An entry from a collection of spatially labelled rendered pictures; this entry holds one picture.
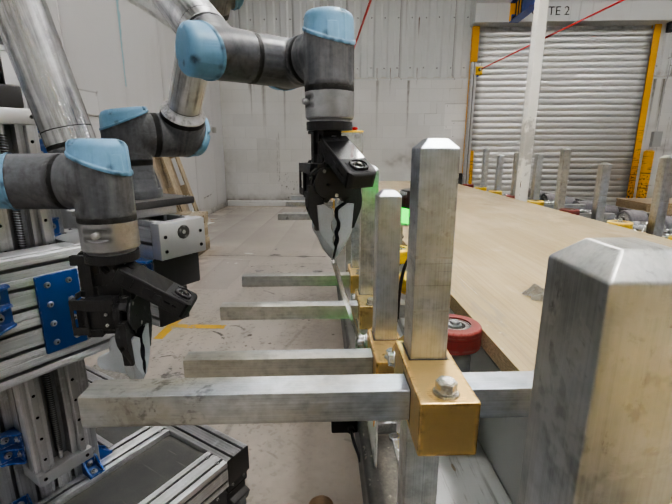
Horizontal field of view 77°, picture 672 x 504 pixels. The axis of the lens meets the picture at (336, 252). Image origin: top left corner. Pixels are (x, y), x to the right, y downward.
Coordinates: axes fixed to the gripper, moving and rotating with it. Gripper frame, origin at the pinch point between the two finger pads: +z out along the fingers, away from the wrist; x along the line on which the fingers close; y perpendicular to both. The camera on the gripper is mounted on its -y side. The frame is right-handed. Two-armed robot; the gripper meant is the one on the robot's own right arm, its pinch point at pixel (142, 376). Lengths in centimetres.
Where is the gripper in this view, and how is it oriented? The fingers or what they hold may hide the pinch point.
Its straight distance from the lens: 73.9
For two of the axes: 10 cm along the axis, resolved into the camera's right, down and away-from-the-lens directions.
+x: 0.4, 2.4, -9.7
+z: 0.0, 9.7, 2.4
